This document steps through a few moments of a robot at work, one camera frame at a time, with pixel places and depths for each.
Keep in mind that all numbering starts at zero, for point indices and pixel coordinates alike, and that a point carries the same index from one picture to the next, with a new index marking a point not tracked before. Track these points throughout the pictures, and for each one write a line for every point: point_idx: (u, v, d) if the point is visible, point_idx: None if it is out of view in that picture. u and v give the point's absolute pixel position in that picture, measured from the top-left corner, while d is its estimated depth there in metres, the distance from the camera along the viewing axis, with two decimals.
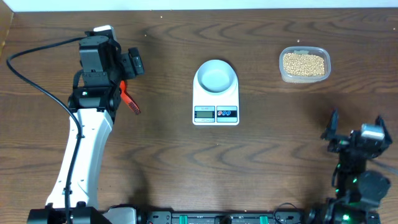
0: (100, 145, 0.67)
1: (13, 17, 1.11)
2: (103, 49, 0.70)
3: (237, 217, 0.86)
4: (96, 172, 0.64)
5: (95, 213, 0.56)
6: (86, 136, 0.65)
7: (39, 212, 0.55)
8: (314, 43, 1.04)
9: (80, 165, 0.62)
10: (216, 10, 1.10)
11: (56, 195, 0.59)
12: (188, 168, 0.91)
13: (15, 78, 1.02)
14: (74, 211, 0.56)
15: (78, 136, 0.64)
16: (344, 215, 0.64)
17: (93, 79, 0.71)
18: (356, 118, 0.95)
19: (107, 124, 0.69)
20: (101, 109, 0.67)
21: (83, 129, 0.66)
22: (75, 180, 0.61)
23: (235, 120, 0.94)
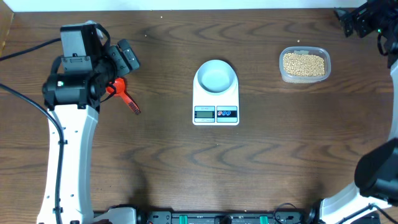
0: (86, 147, 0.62)
1: (13, 17, 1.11)
2: (87, 31, 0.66)
3: (237, 217, 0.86)
4: (86, 180, 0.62)
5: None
6: (69, 142, 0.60)
7: None
8: (314, 43, 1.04)
9: (68, 178, 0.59)
10: (216, 10, 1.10)
11: (47, 213, 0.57)
12: (188, 168, 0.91)
13: (15, 78, 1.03)
14: None
15: (60, 142, 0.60)
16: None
17: (74, 65, 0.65)
18: (356, 118, 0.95)
19: (91, 121, 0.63)
20: (83, 105, 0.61)
21: (64, 133, 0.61)
22: (65, 195, 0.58)
23: (235, 120, 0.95)
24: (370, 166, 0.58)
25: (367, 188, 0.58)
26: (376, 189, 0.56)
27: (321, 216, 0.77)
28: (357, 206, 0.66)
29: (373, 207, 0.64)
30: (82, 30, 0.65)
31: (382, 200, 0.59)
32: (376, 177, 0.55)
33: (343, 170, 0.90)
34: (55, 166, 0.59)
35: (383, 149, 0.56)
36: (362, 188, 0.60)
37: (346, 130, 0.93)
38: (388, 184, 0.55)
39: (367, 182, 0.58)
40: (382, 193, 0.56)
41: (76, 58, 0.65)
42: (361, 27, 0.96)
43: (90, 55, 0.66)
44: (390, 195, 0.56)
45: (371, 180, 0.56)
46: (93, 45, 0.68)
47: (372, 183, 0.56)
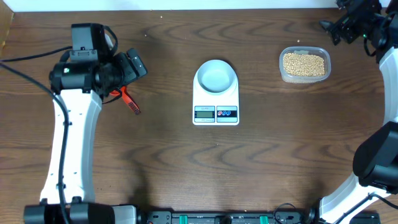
0: (89, 130, 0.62)
1: (13, 17, 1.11)
2: (99, 31, 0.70)
3: (237, 217, 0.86)
4: (89, 160, 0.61)
5: (92, 209, 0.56)
6: (73, 123, 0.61)
7: (34, 208, 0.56)
8: (314, 43, 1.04)
9: (71, 155, 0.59)
10: (216, 10, 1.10)
11: (50, 188, 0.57)
12: (188, 168, 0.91)
13: (15, 78, 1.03)
14: (72, 208, 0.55)
15: (64, 123, 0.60)
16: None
17: (81, 57, 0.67)
18: (355, 119, 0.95)
19: (96, 105, 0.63)
20: (87, 90, 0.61)
21: (69, 114, 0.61)
22: (68, 172, 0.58)
23: (235, 120, 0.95)
24: (368, 152, 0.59)
25: (365, 175, 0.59)
26: (375, 175, 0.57)
27: (321, 214, 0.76)
28: (357, 198, 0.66)
29: (373, 196, 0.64)
30: (92, 27, 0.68)
31: (380, 188, 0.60)
32: (375, 162, 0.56)
33: (343, 170, 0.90)
34: (60, 145, 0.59)
35: (379, 133, 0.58)
36: (360, 177, 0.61)
37: (346, 130, 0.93)
38: (387, 170, 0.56)
39: (365, 169, 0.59)
40: (381, 180, 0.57)
41: (84, 51, 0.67)
42: (347, 34, 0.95)
43: (97, 49, 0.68)
44: (389, 183, 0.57)
45: (370, 167, 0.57)
46: (101, 43, 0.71)
47: (371, 169, 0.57)
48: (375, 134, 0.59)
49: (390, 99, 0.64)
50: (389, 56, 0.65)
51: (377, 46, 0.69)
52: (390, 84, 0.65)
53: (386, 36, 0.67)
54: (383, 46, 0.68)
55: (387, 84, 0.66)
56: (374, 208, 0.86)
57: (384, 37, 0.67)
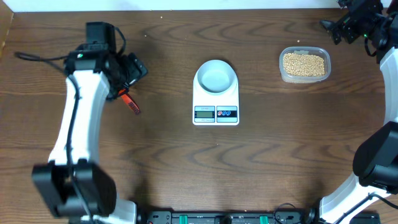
0: (96, 108, 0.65)
1: (13, 17, 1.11)
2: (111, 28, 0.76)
3: (237, 216, 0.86)
4: (95, 133, 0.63)
5: (96, 170, 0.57)
6: (83, 98, 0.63)
7: (41, 166, 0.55)
8: (314, 43, 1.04)
9: (79, 124, 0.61)
10: (216, 10, 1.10)
11: (58, 151, 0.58)
12: (188, 168, 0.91)
13: (15, 78, 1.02)
14: (79, 167, 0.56)
15: (76, 98, 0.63)
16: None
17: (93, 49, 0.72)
18: (355, 119, 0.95)
19: (104, 87, 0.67)
20: (97, 71, 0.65)
21: (79, 91, 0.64)
22: (76, 138, 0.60)
23: (235, 120, 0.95)
24: (369, 152, 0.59)
25: (365, 175, 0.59)
26: (375, 175, 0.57)
27: (321, 214, 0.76)
28: (357, 198, 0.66)
29: (373, 197, 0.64)
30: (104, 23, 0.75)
31: (380, 188, 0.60)
32: (375, 162, 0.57)
33: (343, 170, 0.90)
34: (69, 116, 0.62)
35: (379, 133, 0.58)
36: (360, 177, 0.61)
37: (346, 130, 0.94)
38: (387, 170, 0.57)
39: (365, 169, 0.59)
40: (382, 179, 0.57)
41: (95, 43, 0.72)
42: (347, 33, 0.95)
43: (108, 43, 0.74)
44: (389, 183, 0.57)
45: (370, 166, 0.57)
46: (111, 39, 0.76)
47: (372, 168, 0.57)
48: (375, 134, 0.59)
49: (390, 100, 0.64)
50: (389, 57, 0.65)
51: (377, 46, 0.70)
52: (390, 85, 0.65)
53: (387, 37, 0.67)
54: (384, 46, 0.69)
55: (387, 84, 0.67)
56: (374, 208, 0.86)
57: (385, 37, 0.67)
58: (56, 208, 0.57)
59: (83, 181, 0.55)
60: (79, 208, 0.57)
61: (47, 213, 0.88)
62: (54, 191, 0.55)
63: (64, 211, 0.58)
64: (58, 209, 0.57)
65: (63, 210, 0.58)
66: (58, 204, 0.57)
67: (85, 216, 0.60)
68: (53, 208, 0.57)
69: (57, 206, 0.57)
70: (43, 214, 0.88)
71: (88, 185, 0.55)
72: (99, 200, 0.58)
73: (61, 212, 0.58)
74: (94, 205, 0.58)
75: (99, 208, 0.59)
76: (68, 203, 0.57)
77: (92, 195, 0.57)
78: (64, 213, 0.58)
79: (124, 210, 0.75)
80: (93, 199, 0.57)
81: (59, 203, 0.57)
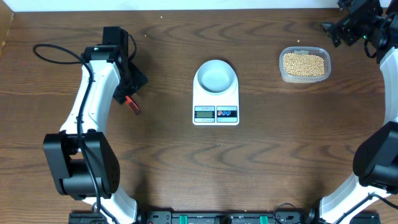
0: (107, 92, 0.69)
1: (13, 17, 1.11)
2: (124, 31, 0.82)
3: (237, 216, 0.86)
4: (104, 114, 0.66)
5: (103, 140, 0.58)
6: (97, 79, 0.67)
7: (53, 135, 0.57)
8: (314, 43, 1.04)
9: (91, 100, 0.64)
10: (216, 10, 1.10)
11: (68, 124, 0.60)
12: (188, 168, 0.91)
13: (15, 78, 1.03)
14: (87, 137, 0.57)
15: (90, 79, 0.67)
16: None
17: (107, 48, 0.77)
18: (355, 119, 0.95)
19: (115, 77, 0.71)
20: (111, 61, 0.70)
21: (93, 74, 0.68)
22: (87, 112, 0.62)
23: (235, 120, 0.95)
24: (368, 153, 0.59)
25: (365, 176, 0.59)
26: (375, 175, 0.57)
27: (321, 214, 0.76)
28: (357, 198, 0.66)
29: (373, 197, 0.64)
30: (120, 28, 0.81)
31: (380, 188, 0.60)
32: (375, 162, 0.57)
33: (343, 170, 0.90)
34: (81, 94, 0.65)
35: (379, 133, 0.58)
36: (360, 177, 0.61)
37: (346, 129, 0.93)
38: (387, 169, 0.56)
39: (365, 169, 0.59)
40: (382, 180, 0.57)
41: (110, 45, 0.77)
42: (347, 36, 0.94)
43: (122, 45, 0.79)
44: (389, 183, 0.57)
45: (370, 167, 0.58)
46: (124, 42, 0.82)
47: (371, 170, 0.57)
48: (375, 134, 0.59)
49: (390, 99, 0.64)
50: (389, 56, 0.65)
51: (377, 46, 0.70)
52: (390, 84, 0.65)
53: (387, 37, 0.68)
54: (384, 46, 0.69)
55: (387, 84, 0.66)
56: (374, 208, 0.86)
57: (385, 37, 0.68)
58: (63, 180, 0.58)
59: (91, 150, 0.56)
60: (84, 180, 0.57)
61: (47, 213, 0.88)
62: (61, 158, 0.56)
63: (69, 184, 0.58)
64: (64, 181, 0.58)
65: (69, 183, 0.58)
66: (64, 175, 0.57)
67: (89, 194, 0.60)
68: (59, 180, 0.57)
69: (63, 177, 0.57)
70: (43, 214, 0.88)
71: (95, 152, 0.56)
72: (106, 173, 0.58)
73: (67, 185, 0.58)
74: (99, 178, 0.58)
75: (104, 183, 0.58)
76: (74, 175, 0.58)
77: (98, 167, 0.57)
78: (70, 186, 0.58)
79: (125, 202, 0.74)
80: (99, 171, 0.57)
81: (65, 173, 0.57)
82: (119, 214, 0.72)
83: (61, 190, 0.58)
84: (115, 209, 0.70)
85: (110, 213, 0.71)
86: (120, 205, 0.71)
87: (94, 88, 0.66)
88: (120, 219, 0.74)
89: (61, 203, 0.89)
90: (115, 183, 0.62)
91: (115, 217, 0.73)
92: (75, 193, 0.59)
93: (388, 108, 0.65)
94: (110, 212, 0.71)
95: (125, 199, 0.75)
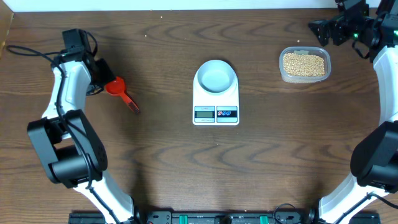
0: (80, 86, 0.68)
1: (13, 17, 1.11)
2: (84, 32, 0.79)
3: (237, 216, 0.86)
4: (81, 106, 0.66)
5: (84, 116, 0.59)
6: (68, 75, 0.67)
7: (35, 122, 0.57)
8: (314, 43, 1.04)
9: (66, 92, 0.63)
10: (216, 10, 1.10)
11: (48, 112, 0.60)
12: (188, 168, 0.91)
13: (15, 78, 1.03)
14: (69, 116, 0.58)
15: (62, 75, 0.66)
16: (395, 31, 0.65)
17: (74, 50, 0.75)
18: (355, 119, 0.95)
19: (85, 73, 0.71)
20: (79, 60, 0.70)
21: (65, 71, 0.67)
22: (64, 101, 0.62)
23: (235, 120, 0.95)
24: (365, 153, 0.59)
25: (363, 176, 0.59)
26: (373, 175, 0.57)
27: (321, 214, 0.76)
28: (356, 198, 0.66)
29: (372, 196, 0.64)
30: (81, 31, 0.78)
31: (379, 188, 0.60)
32: (374, 162, 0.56)
33: (343, 170, 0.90)
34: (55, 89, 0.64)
35: (375, 133, 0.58)
36: (358, 178, 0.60)
37: (346, 130, 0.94)
38: (385, 169, 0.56)
39: (362, 170, 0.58)
40: (380, 179, 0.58)
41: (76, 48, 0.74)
42: (338, 35, 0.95)
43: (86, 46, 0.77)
44: (387, 182, 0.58)
45: (367, 167, 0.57)
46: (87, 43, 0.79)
47: (369, 170, 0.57)
48: (371, 135, 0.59)
49: (384, 98, 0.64)
50: (382, 56, 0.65)
51: (370, 45, 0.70)
52: (383, 83, 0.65)
53: (379, 36, 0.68)
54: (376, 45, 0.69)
55: (380, 83, 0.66)
56: (374, 208, 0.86)
57: (377, 36, 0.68)
58: (52, 165, 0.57)
59: (77, 127, 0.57)
60: (75, 162, 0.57)
61: (47, 213, 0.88)
62: (47, 141, 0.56)
63: (59, 168, 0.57)
64: (54, 166, 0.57)
65: (58, 167, 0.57)
66: (53, 158, 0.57)
67: (81, 177, 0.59)
68: (48, 165, 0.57)
69: (52, 161, 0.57)
70: (43, 214, 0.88)
71: (79, 126, 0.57)
72: (96, 150, 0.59)
73: (57, 170, 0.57)
74: (87, 153, 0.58)
75: (92, 158, 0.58)
76: (63, 160, 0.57)
77: (85, 140, 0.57)
78: (61, 171, 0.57)
79: (122, 195, 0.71)
80: (87, 146, 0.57)
81: (53, 156, 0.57)
82: (117, 207, 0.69)
83: (52, 177, 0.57)
84: (112, 200, 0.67)
85: (107, 206, 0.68)
86: (117, 196, 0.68)
87: (67, 83, 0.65)
88: (117, 213, 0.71)
89: (61, 203, 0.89)
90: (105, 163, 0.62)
91: (112, 210, 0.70)
92: (66, 178, 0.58)
93: (383, 107, 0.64)
94: (107, 205, 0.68)
95: (121, 193, 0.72)
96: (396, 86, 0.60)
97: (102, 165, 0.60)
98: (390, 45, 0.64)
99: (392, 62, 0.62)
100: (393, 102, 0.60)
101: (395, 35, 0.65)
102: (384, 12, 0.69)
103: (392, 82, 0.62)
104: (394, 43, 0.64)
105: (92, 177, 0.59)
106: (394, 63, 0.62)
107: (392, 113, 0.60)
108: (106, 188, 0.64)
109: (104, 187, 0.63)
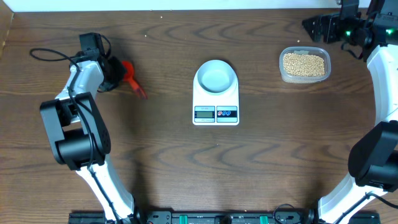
0: (92, 83, 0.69)
1: (13, 17, 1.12)
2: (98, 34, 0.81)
3: (237, 216, 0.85)
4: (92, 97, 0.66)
5: (93, 99, 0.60)
6: (83, 70, 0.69)
7: (49, 101, 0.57)
8: (314, 44, 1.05)
9: (79, 81, 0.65)
10: (216, 10, 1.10)
11: (61, 96, 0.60)
12: (187, 168, 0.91)
13: (15, 78, 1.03)
14: (79, 98, 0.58)
15: (78, 69, 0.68)
16: (387, 30, 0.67)
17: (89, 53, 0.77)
18: (356, 119, 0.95)
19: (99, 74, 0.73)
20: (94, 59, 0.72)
21: (81, 68, 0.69)
22: (77, 88, 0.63)
23: (235, 120, 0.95)
24: (363, 150, 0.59)
25: (362, 175, 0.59)
26: (370, 174, 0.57)
27: (321, 215, 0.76)
28: (355, 197, 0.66)
29: (370, 196, 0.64)
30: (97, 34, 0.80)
31: (377, 187, 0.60)
32: (371, 162, 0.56)
33: (343, 170, 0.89)
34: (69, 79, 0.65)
35: (372, 131, 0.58)
36: (356, 177, 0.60)
37: (345, 130, 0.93)
38: (382, 168, 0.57)
39: (360, 169, 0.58)
40: (376, 178, 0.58)
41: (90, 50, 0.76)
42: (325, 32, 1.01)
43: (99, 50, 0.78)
44: (385, 181, 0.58)
45: (365, 165, 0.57)
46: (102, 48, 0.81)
47: (367, 167, 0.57)
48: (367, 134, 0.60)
49: (379, 98, 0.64)
50: (375, 55, 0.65)
51: (363, 45, 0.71)
52: (377, 83, 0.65)
53: (372, 35, 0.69)
54: (370, 45, 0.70)
55: (375, 83, 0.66)
56: (374, 208, 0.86)
57: (370, 35, 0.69)
58: (58, 145, 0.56)
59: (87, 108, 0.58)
60: (81, 142, 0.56)
61: (47, 214, 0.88)
62: (56, 117, 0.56)
63: (64, 146, 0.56)
64: (60, 145, 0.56)
65: (64, 146, 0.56)
66: (60, 137, 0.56)
67: (85, 158, 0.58)
68: (55, 142, 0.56)
69: (59, 139, 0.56)
70: (42, 214, 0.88)
71: (87, 104, 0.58)
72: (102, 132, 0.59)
73: (63, 148, 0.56)
74: (93, 134, 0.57)
75: (97, 139, 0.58)
76: (69, 140, 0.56)
77: (92, 121, 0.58)
78: (66, 150, 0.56)
79: (122, 187, 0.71)
80: (94, 127, 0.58)
81: (61, 134, 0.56)
82: (117, 199, 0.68)
83: (57, 155, 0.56)
84: (112, 190, 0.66)
85: (107, 197, 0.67)
86: (117, 186, 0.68)
87: (81, 76, 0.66)
88: (118, 207, 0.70)
89: (61, 203, 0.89)
90: (109, 149, 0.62)
91: (113, 203, 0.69)
92: (70, 158, 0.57)
93: (379, 107, 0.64)
94: (107, 195, 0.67)
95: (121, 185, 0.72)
96: (390, 86, 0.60)
97: (106, 149, 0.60)
98: (382, 44, 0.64)
99: (385, 61, 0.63)
100: (388, 102, 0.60)
101: (388, 34, 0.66)
102: (375, 12, 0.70)
103: (385, 83, 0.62)
104: (387, 42, 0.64)
105: (96, 160, 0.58)
106: (387, 62, 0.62)
107: (387, 113, 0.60)
108: (107, 176, 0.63)
109: (106, 174, 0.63)
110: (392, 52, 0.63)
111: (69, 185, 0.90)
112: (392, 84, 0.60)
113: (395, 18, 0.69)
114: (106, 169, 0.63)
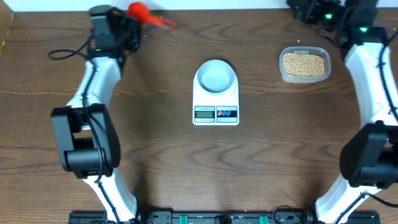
0: (107, 84, 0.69)
1: (13, 17, 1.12)
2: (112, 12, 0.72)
3: (237, 217, 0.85)
4: (106, 99, 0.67)
5: (107, 111, 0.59)
6: (100, 70, 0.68)
7: (61, 110, 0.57)
8: (314, 43, 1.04)
9: (95, 84, 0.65)
10: (216, 10, 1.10)
11: (73, 102, 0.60)
12: (188, 168, 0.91)
13: (15, 78, 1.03)
14: (91, 110, 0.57)
15: (93, 69, 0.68)
16: (361, 27, 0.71)
17: (102, 42, 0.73)
18: (356, 119, 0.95)
19: (115, 71, 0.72)
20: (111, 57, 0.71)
21: (97, 65, 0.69)
22: (91, 92, 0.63)
23: (235, 120, 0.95)
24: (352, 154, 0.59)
25: (355, 178, 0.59)
26: (364, 175, 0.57)
27: (319, 216, 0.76)
28: (351, 198, 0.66)
29: (365, 195, 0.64)
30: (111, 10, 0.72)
31: (370, 186, 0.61)
32: (362, 163, 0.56)
33: None
34: (84, 81, 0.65)
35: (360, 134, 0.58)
36: (350, 180, 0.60)
37: (346, 130, 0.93)
38: (374, 168, 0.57)
39: (352, 172, 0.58)
40: (370, 179, 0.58)
41: (106, 37, 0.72)
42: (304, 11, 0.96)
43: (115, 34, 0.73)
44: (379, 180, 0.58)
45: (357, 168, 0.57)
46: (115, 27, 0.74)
47: (359, 171, 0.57)
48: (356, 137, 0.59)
49: (362, 99, 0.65)
50: (354, 55, 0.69)
51: (341, 45, 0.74)
52: (358, 83, 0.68)
53: (347, 33, 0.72)
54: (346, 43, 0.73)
55: (357, 84, 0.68)
56: (374, 208, 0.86)
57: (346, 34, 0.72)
58: (67, 154, 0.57)
59: (98, 121, 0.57)
60: (89, 155, 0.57)
61: (46, 214, 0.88)
62: (68, 127, 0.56)
63: (73, 156, 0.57)
64: (68, 155, 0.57)
65: (73, 157, 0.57)
66: (69, 147, 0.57)
67: (93, 169, 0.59)
68: (63, 152, 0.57)
69: (68, 149, 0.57)
70: (42, 215, 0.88)
71: (99, 118, 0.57)
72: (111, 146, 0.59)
73: (71, 158, 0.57)
74: (102, 147, 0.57)
75: (106, 153, 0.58)
76: (78, 151, 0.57)
77: (102, 135, 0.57)
78: (74, 161, 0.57)
79: (126, 193, 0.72)
80: (104, 142, 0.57)
81: (71, 144, 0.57)
82: (120, 205, 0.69)
83: (65, 165, 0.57)
84: (116, 196, 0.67)
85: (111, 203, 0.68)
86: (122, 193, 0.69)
87: (96, 78, 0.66)
88: (120, 211, 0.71)
89: (61, 203, 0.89)
90: (117, 161, 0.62)
91: (115, 208, 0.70)
92: (78, 167, 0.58)
93: (362, 108, 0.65)
94: (111, 201, 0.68)
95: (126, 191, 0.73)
96: (370, 83, 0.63)
97: (115, 162, 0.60)
98: (359, 43, 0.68)
99: (362, 61, 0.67)
100: (371, 102, 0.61)
101: (362, 32, 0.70)
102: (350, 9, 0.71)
103: (365, 81, 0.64)
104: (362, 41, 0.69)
105: (104, 172, 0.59)
106: (365, 61, 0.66)
107: (370, 114, 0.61)
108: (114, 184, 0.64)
109: (112, 182, 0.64)
110: (369, 51, 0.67)
111: (69, 186, 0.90)
112: (370, 81, 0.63)
113: (372, 12, 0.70)
114: (113, 178, 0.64)
